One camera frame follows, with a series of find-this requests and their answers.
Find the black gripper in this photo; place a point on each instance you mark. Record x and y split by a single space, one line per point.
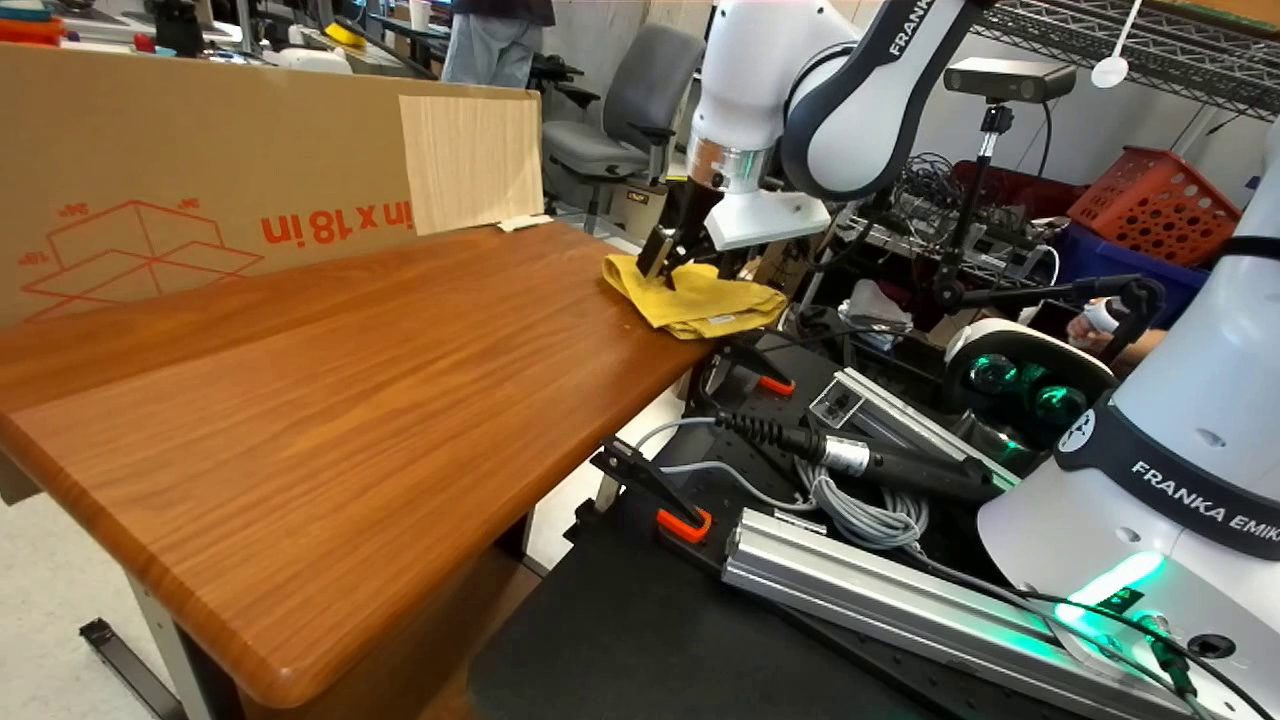
694 213

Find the yellow terry towel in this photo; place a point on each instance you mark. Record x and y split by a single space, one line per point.
700 305

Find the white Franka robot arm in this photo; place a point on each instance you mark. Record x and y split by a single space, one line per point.
1203 384

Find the gray desk leg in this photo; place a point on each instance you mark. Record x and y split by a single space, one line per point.
167 646

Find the gray office chair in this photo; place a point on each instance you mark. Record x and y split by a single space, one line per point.
627 104

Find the person in blue jeans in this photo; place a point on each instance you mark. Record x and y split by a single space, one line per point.
496 37

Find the black table mat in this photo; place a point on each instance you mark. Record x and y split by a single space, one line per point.
642 641

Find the blue plastic bin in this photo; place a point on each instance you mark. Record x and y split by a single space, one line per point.
1103 257

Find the white round hanging object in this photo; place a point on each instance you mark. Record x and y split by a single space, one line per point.
1110 70

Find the red plastic basket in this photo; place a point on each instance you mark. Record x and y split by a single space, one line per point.
1151 202

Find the large brown cardboard box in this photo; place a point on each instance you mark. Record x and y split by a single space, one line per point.
202 147

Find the silver metal bracket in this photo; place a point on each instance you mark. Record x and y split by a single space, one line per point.
884 406

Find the stereo camera green lenses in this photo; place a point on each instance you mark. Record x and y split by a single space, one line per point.
1022 372

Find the silver aluminium extrusion rail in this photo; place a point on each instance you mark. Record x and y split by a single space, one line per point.
854 585

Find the black camera on stand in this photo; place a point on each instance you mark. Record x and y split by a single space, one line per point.
1011 78

